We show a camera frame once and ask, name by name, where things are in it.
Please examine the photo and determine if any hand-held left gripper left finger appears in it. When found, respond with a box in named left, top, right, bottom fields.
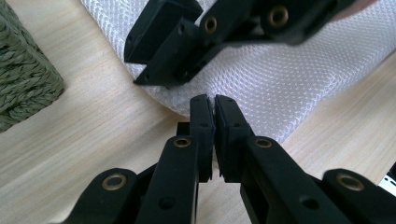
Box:
left=135, top=93, right=217, bottom=224

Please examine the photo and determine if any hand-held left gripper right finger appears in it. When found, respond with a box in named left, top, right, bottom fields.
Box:
left=214, top=93, right=353, bottom=224

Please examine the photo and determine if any white mesh laundry bag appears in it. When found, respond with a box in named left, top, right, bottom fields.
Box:
left=79, top=0, right=396, bottom=145

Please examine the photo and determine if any green woven basket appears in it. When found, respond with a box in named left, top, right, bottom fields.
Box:
left=0, top=0, right=65, bottom=133

